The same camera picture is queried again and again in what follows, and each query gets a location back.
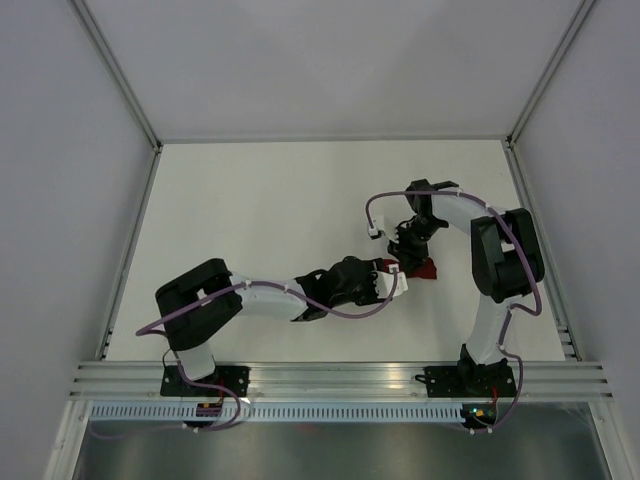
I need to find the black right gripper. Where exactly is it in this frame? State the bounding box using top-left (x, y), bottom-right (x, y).
top-left (387, 217), bottom-right (444, 276)

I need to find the dark red cloth napkin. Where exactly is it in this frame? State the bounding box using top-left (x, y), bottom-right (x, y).
top-left (383, 258), bottom-right (437, 280)

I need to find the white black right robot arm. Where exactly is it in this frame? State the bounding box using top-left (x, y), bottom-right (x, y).
top-left (387, 179), bottom-right (545, 399)

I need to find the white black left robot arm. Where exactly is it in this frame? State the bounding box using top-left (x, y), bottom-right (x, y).
top-left (155, 256), bottom-right (386, 396)

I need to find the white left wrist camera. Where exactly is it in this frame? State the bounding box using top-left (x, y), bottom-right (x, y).
top-left (374, 263), bottom-right (409, 301)

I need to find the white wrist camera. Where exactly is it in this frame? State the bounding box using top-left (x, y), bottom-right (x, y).
top-left (368, 215), bottom-right (387, 240)
top-left (374, 263), bottom-right (409, 301)

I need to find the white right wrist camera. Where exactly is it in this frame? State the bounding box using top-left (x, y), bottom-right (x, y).
top-left (368, 215), bottom-right (387, 240)

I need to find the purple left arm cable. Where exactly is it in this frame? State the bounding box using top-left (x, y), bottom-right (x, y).
top-left (135, 267), bottom-right (401, 339)

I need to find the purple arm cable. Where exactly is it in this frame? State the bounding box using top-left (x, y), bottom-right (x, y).
top-left (364, 190), bottom-right (544, 436)
top-left (135, 267), bottom-right (401, 339)

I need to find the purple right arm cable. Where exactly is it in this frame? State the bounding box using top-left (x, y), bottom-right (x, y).
top-left (364, 190), bottom-right (544, 436)

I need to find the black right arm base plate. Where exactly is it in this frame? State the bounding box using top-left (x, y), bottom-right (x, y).
top-left (415, 364), bottom-right (517, 399)

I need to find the right aluminium frame post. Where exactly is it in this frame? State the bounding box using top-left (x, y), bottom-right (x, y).
top-left (505, 0), bottom-right (599, 150)

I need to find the aluminium frame post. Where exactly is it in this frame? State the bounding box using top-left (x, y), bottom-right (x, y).
top-left (505, 0), bottom-right (599, 150)
top-left (68, 0), bottom-right (162, 152)

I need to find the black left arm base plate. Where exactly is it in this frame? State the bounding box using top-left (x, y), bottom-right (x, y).
top-left (160, 365), bottom-right (250, 398)

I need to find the right aluminium side rail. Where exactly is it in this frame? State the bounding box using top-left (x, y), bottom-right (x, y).
top-left (501, 136), bottom-right (583, 362)

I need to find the aluminium side rail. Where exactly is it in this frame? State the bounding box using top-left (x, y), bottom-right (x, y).
top-left (93, 144), bottom-right (164, 361)
top-left (501, 136), bottom-right (583, 362)

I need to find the left aluminium side rail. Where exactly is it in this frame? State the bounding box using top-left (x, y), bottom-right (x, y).
top-left (93, 144), bottom-right (164, 361)

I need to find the aluminium front rail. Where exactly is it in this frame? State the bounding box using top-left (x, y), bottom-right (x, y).
top-left (68, 361), bottom-right (613, 403)

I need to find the white slotted cable duct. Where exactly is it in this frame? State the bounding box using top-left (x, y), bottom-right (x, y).
top-left (89, 401), bottom-right (465, 423)

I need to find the left aluminium frame post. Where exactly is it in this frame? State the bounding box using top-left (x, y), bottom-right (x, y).
top-left (68, 0), bottom-right (162, 152)

